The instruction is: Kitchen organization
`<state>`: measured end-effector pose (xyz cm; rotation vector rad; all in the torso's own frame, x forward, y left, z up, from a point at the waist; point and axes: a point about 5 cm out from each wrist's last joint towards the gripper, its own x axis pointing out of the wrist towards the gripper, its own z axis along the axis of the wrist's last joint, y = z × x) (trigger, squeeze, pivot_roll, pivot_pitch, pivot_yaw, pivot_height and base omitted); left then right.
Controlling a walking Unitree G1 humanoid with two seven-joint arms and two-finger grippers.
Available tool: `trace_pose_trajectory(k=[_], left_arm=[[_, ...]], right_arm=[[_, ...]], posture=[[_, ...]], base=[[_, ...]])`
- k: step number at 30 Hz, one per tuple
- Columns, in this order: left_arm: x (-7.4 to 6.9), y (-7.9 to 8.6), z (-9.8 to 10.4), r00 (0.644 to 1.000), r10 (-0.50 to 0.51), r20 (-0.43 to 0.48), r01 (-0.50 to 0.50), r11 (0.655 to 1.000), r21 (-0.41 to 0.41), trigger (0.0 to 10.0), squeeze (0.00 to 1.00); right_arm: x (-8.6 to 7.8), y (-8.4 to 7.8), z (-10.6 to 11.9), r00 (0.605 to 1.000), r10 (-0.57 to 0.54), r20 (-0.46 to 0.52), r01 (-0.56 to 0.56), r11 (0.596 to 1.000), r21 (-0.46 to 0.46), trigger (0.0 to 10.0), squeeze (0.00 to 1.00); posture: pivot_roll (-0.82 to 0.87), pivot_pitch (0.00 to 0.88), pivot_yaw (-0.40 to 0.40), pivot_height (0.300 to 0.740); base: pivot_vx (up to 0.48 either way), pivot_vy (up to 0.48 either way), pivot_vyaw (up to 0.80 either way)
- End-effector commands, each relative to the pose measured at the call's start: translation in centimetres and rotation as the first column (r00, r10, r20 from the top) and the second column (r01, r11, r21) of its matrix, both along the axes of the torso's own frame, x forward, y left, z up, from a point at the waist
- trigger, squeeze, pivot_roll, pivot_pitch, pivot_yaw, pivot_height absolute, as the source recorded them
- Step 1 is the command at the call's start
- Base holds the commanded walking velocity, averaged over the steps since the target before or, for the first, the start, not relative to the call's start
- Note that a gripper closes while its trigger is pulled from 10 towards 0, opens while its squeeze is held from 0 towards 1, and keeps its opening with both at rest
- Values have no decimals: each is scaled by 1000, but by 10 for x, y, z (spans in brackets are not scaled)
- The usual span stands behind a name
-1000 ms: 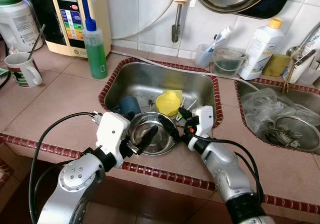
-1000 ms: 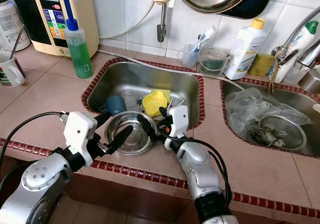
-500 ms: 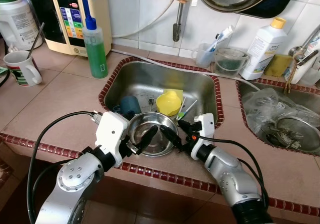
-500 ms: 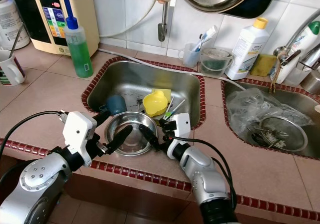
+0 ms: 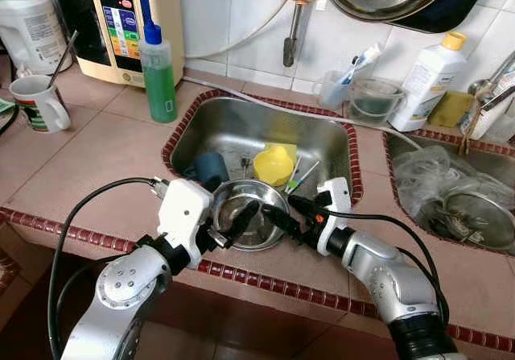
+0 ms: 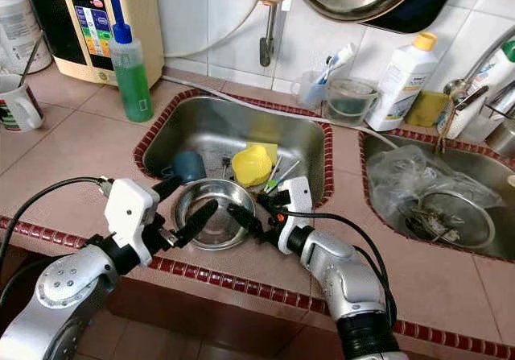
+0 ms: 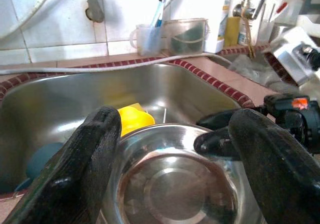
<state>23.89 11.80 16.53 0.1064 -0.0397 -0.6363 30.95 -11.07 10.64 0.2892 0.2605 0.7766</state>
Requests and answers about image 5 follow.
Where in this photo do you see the teal blue mug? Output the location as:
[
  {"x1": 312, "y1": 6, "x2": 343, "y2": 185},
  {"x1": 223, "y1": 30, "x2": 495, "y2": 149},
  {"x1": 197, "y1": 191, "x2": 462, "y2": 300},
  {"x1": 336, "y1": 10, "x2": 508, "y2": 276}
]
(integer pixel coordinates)
[{"x1": 192, "y1": 151, "x2": 230, "y2": 185}]

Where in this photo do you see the round steel plate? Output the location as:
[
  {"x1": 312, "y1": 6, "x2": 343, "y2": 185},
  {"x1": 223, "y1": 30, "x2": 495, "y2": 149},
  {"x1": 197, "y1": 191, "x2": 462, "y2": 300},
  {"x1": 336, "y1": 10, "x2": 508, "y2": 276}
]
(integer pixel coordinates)
[{"x1": 211, "y1": 179, "x2": 290, "y2": 252}]

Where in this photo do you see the yellow plastic bowl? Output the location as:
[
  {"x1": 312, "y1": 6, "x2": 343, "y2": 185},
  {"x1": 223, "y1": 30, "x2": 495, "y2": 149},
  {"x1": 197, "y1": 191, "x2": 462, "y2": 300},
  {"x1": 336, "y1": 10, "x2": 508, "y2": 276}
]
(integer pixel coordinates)
[{"x1": 253, "y1": 143, "x2": 295, "y2": 188}]

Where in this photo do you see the steel kitchen faucet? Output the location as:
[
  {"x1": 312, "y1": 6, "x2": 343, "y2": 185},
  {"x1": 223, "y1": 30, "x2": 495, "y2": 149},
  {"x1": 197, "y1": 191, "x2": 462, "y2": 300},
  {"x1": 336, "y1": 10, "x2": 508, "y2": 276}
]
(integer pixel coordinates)
[{"x1": 459, "y1": 50, "x2": 515, "y2": 155}]

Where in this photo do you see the steel sink basin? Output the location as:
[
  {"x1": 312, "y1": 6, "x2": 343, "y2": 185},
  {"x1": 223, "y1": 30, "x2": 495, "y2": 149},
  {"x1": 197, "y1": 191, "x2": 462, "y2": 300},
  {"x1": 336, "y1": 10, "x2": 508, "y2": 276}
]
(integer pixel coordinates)
[
  {"x1": 385, "y1": 130, "x2": 515, "y2": 256},
  {"x1": 163, "y1": 93, "x2": 363, "y2": 204}
]

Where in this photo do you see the green soap bottle blue pump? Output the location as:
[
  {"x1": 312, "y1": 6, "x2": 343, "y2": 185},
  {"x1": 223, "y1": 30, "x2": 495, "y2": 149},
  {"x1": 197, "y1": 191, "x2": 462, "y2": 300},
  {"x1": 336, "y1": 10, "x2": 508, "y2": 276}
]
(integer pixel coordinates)
[{"x1": 138, "y1": 23, "x2": 178, "y2": 124}]

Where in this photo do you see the clear toothbrush cup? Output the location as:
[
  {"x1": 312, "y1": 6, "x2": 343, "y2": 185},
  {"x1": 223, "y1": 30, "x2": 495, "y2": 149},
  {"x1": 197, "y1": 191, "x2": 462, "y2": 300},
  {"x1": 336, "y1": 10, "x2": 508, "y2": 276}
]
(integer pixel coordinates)
[{"x1": 318, "y1": 70, "x2": 352, "y2": 110}]

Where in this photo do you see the clear plastic bag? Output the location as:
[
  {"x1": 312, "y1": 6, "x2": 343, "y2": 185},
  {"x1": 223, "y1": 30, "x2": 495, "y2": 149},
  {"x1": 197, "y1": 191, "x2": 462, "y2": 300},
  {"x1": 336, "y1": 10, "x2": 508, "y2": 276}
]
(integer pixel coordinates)
[{"x1": 394, "y1": 147, "x2": 515, "y2": 232}]

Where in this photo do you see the blue white toothbrush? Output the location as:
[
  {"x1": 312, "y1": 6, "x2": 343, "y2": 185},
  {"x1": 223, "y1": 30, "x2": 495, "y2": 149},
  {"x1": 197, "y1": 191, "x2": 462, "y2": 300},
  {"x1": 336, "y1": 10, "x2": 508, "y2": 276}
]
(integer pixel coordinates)
[{"x1": 340, "y1": 42, "x2": 383, "y2": 85}]

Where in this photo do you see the beige water ioniser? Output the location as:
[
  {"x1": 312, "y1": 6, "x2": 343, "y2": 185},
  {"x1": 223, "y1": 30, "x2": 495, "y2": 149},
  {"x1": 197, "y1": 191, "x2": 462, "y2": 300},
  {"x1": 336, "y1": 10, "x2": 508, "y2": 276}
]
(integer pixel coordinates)
[{"x1": 50, "y1": 0, "x2": 186, "y2": 87}]

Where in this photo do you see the plain yellow sponge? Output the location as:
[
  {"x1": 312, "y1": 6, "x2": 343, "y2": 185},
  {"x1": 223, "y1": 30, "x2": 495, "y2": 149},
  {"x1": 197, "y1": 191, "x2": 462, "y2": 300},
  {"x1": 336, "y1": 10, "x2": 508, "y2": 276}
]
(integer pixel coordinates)
[{"x1": 426, "y1": 92, "x2": 476, "y2": 129}]

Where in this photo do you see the steel strainer bowl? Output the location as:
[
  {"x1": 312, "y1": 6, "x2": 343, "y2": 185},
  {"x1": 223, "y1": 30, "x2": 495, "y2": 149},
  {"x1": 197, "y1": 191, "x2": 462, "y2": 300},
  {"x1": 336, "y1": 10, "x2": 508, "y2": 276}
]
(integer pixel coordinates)
[{"x1": 439, "y1": 189, "x2": 515, "y2": 252}]

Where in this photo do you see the white detergent bottle yellow cap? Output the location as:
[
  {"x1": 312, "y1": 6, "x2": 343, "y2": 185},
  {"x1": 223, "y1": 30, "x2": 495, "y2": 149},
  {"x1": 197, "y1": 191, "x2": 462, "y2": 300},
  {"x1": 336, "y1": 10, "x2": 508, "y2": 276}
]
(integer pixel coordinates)
[{"x1": 389, "y1": 31, "x2": 468, "y2": 132}]

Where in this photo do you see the white bottle green cap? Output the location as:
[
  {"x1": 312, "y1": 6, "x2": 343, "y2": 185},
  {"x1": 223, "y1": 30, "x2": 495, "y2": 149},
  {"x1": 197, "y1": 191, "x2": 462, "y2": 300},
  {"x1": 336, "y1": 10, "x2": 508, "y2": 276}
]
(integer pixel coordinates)
[{"x1": 475, "y1": 78, "x2": 515, "y2": 143}]

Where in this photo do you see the white printed mug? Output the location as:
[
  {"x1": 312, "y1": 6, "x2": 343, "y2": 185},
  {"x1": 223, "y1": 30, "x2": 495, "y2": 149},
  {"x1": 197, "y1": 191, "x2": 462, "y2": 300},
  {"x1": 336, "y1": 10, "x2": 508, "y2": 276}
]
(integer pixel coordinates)
[{"x1": 10, "y1": 74, "x2": 72, "y2": 133}]

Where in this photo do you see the steel spoon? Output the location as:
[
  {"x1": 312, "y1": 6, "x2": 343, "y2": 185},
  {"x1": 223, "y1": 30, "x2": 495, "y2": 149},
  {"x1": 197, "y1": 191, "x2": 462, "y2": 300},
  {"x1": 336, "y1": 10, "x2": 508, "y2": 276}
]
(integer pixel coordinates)
[{"x1": 48, "y1": 30, "x2": 80, "y2": 87}]

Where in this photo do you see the large white plastic jar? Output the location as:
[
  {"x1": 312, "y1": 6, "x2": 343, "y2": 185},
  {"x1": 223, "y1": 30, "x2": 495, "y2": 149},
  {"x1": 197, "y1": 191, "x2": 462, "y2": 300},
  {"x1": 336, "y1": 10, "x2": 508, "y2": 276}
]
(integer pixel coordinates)
[{"x1": 0, "y1": 0, "x2": 69, "y2": 75}]

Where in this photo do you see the dark blue tray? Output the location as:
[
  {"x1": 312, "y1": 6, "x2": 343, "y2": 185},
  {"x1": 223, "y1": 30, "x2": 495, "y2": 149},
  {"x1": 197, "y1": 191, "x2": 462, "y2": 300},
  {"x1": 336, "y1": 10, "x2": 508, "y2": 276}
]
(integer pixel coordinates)
[{"x1": 394, "y1": 0, "x2": 498, "y2": 35}]

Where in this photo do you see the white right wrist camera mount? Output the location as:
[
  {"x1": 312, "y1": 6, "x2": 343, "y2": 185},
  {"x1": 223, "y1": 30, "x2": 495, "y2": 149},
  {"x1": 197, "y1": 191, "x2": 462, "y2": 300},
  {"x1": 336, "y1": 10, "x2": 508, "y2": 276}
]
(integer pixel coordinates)
[{"x1": 315, "y1": 177, "x2": 352, "y2": 256}]

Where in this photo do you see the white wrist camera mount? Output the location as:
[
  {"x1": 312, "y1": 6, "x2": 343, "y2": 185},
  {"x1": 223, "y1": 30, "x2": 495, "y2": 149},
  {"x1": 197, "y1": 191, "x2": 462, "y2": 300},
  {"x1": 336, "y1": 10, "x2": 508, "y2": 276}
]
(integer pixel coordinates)
[
  {"x1": 155, "y1": 179, "x2": 214, "y2": 248},
  {"x1": 315, "y1": 177, "x2": 352, "y2": 256}
]

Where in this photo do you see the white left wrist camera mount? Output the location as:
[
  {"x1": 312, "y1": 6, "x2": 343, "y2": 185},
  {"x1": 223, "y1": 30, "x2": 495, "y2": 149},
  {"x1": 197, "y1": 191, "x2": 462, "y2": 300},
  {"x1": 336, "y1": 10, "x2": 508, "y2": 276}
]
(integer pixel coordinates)
[{"x1": 155, "y1": 179, "x2": 214, "y2": 248}]

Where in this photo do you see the beige water hose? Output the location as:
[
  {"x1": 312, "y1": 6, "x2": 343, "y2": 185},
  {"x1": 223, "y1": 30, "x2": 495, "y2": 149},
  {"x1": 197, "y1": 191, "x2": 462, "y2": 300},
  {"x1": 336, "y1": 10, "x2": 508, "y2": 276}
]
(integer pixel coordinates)
[{"x1": 183, "y1": 0, "x2": 292, "y2": 60}]

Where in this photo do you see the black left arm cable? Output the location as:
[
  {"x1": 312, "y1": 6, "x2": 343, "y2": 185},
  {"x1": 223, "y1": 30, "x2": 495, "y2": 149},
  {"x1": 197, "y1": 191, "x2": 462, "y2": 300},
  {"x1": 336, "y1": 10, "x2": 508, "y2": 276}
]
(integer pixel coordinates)
[
  {"x1": 47, "y1": 177, "x2": 168, "y2": 360},
  {"x1": 50, "y1": 251, "x2": 113, "y2": 353}
]

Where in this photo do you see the beige wall tap steel spout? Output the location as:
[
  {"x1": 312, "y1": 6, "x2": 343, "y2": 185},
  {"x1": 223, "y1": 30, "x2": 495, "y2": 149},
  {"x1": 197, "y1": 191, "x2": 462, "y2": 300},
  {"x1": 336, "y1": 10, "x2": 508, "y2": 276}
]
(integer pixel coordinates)
[{"x1": 283, "y1": 0, "x2": 327, "y2": 68}]

